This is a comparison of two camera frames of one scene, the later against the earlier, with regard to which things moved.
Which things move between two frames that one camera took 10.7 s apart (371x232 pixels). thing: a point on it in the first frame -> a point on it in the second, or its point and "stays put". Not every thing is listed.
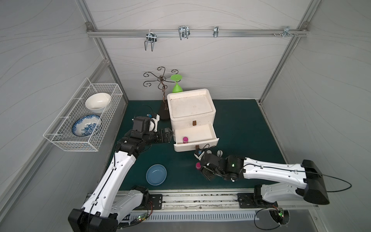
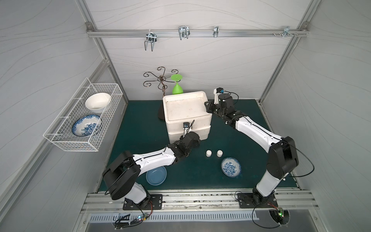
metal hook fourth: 286,30 stays put
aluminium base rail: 218,201 stays put
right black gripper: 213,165 -> 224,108
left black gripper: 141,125 -> 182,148
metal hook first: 150,37 stays put
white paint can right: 219,153 stays put
